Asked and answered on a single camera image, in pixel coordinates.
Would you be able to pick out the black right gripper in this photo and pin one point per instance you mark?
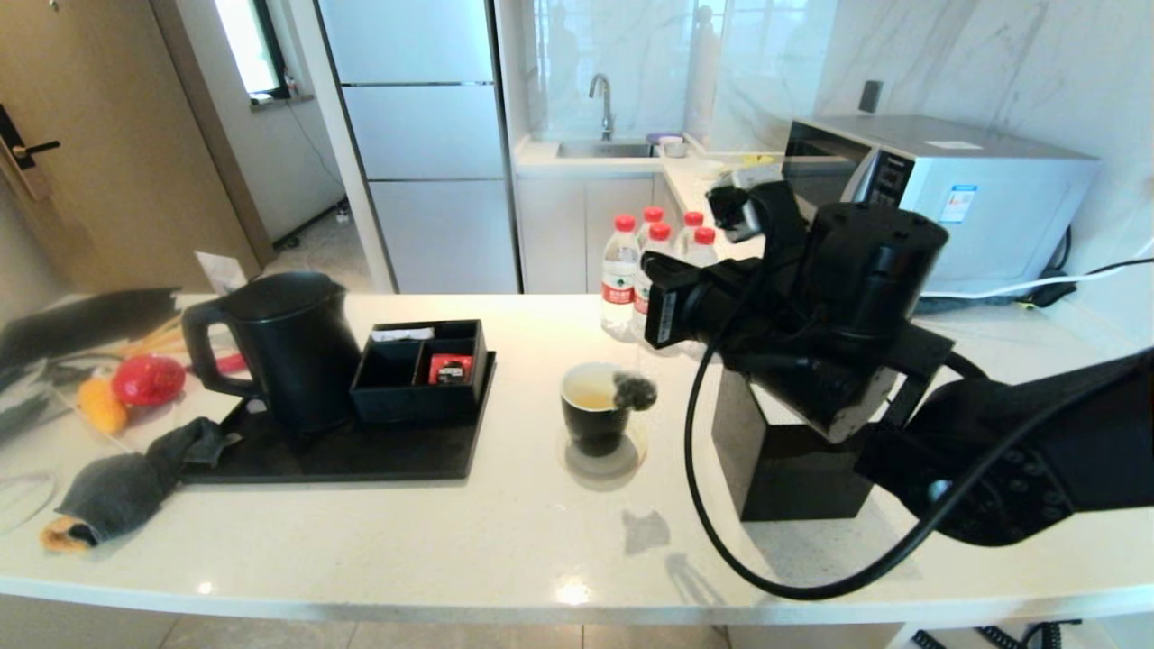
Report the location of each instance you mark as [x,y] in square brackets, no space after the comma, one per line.
[694,311]

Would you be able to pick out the pyramid tea bag with tag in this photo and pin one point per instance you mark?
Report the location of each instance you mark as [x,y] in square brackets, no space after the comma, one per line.
[636,392]

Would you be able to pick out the black electric kettle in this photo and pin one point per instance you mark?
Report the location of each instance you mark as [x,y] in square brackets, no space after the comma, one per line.
[297,361]

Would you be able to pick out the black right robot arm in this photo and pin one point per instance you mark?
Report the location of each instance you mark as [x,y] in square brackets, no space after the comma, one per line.
[865,270]

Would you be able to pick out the red snack bag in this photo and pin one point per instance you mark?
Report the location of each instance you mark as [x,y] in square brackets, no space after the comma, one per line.
[449,368]

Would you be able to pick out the water bottle red cap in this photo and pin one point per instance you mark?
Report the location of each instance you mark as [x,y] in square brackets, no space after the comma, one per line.
[653,214]
[658,236]
[618,288]
[692,219]
[704,242]

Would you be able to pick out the white kitchen cabinets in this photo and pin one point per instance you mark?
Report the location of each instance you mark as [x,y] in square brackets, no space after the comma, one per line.
[577,225]

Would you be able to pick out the small white cup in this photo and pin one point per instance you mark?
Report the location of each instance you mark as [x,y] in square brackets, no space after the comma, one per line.
[709,169]

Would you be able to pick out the steel kitchen sink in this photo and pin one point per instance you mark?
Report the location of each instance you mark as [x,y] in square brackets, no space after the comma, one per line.
[604,150]

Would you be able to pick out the yellow kitchen item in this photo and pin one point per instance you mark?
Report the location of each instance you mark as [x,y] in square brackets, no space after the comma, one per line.
[759,159]

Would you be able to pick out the black mug white inside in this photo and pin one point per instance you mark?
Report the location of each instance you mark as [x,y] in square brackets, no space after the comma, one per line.
[590,424]

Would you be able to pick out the chrome kitchen faucet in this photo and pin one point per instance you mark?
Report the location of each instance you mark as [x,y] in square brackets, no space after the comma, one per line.
[604,99]

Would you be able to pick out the round white coaster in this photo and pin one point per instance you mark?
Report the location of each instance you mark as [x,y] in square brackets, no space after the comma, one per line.
[631,461]

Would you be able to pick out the black tissue box white lid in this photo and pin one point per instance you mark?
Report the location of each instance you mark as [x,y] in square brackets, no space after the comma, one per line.
[793,487]

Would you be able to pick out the black organizer box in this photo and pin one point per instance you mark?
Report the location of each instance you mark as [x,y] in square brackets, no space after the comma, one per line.
[433,404]

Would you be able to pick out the white sachet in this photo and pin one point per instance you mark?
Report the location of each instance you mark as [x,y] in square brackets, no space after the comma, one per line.
[397,333]

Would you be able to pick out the white refrigerator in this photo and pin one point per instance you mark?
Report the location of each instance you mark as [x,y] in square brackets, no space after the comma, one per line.
[424,135]

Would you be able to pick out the black serving tray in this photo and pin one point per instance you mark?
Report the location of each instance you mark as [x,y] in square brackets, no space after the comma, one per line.
[361,460]

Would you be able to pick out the silver microwave oven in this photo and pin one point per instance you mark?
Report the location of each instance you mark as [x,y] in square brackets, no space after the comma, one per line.
[1010,216]

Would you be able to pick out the red toy chili pepper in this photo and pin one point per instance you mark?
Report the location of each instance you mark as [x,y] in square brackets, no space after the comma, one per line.
[233,363]

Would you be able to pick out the acrylic wifi QR sign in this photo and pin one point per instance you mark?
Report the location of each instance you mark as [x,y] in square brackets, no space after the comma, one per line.
[221,270]

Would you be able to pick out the orange toy fry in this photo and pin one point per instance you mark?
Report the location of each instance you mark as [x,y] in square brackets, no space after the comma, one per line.
[155,342]
[165,324]

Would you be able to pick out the red toy apple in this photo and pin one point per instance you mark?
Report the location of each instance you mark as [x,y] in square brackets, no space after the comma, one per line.
[149,379]

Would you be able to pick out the brown wooden door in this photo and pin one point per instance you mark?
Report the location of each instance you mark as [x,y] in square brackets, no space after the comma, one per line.
[117,135]

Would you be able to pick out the orange toy fruit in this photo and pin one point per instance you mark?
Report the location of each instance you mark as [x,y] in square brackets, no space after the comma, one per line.
[101,406]

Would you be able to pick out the black plastic sheet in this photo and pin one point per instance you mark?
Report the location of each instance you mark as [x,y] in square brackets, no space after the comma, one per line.
[81,324]

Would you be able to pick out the grey cloth tan end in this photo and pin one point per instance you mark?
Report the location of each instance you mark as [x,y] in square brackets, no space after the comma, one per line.
[117,491]

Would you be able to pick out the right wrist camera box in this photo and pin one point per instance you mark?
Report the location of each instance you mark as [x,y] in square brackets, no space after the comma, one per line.
[744,207]

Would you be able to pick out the dark wall socket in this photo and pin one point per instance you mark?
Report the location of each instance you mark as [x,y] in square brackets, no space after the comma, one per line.
[870,95]

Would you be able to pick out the window with dark frame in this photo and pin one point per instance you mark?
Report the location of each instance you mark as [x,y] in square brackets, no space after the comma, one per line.
[248,45]

